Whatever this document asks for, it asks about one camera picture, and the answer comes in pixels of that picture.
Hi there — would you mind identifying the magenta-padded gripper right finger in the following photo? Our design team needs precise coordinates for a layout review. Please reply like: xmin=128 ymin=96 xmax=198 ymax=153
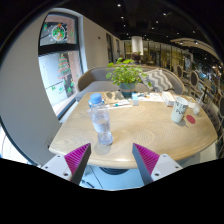
xmin=131 ymin=143 xmax=184 ymax=186

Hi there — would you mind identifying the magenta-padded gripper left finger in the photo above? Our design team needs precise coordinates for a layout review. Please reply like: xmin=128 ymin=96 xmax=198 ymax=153
xmin=41 ymin=143 xmax=93 ymax=186

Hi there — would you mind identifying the clear blue-capped water bottle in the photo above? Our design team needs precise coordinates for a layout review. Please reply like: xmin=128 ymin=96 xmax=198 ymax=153
xmin=87 ymin=92 xmax=114 ymax=147

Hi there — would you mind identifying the flat round red coaster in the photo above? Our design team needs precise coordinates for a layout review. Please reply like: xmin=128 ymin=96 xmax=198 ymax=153
xmin=185 ymin=114 xmax=197 ymax=125

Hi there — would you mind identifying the white mug with black print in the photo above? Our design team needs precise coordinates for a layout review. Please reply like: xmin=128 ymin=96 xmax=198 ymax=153
xmin=170 ymin=96 xmax=190 ymax=124

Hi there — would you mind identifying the small light blue box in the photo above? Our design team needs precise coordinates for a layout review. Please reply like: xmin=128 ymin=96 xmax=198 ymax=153
xmin=131 ymin=92 xmax=140 ymax=107

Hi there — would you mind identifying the large printed paper leaflet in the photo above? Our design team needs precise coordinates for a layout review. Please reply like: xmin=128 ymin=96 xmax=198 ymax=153
xmin=138 ymin=92 xmax=165 ymax=103

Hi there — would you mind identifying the white rectangular box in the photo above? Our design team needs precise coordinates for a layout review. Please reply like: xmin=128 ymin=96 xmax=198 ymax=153
xmin=161 ymin=90 xmax=176 ymax=108

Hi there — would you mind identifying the grey curved sofa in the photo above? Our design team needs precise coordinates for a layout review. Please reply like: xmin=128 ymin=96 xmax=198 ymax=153
xmin=75 ymin=65 xmax=185 ymax=103

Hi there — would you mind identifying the grey white chevron cushion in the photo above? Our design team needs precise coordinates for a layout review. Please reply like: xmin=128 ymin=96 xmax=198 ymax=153
xmin=141 ymin=68 xmax=174 ymax=93

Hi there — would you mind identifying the green potted plant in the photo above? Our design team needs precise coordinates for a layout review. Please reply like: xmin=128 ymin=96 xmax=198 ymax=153
xmin=105 ymin=57 xmax=153 ymax=99

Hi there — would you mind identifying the group of round-backed chairs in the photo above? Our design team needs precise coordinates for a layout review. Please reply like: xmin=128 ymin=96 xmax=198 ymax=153
xmin=173 ymin=63 xmax=224 ymax=114

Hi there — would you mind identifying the window with festive stickers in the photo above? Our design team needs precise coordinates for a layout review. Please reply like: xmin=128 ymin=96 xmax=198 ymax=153
xmin=37 ymin=13 xmax=84 ymax=119

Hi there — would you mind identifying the group of ceiling spotlights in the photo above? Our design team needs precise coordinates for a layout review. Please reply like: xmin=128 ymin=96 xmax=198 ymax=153
xmin=114 ymin=2 xmax=201 ymax=46

